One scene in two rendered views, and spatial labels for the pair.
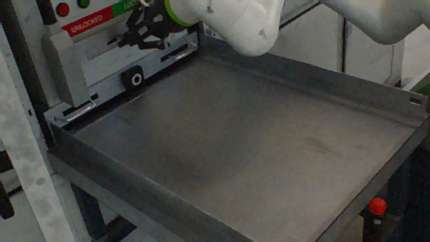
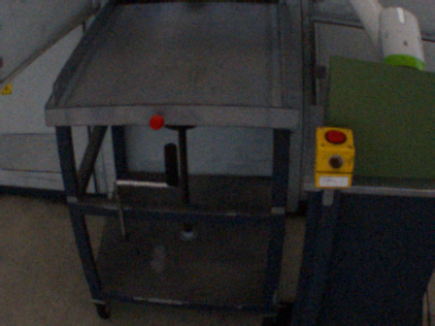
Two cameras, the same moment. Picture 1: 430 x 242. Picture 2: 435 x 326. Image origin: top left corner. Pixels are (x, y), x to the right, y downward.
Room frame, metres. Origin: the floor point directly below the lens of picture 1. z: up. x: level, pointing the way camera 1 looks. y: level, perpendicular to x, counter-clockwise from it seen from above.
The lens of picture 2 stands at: (-0.10, -1.39, 1.67)
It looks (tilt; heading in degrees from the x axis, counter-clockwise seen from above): 35 degrees down; 48
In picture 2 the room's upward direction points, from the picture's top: 1 degrees counter-clockwise
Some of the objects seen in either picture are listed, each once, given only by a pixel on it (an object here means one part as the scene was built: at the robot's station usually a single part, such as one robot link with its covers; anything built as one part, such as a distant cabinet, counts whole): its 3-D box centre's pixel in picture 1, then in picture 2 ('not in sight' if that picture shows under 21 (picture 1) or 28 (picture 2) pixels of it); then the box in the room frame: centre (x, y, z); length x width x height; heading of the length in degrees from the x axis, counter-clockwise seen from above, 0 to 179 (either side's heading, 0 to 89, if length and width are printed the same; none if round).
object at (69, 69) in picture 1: (64, 66); not in sight; (1.05, 0.32, 1.04); 0.08 x 0.05 x 0.17; 43
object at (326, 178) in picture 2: not in sight; (334, 157); (0.84, -0.68, 0.85); 0.08 x 0.08 x 0.10; 43
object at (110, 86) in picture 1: (125, 75); not in sight; (1.26, 0.23, 0.89); 0.54 x 0.05 x 0.06; 133
